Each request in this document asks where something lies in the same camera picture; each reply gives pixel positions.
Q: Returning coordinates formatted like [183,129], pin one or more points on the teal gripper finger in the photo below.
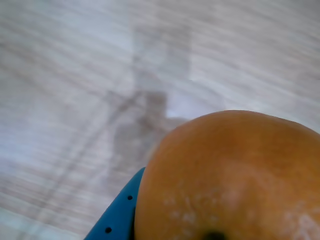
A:
[120,215]

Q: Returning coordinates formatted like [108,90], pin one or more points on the small orange fruit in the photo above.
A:
[225,175]

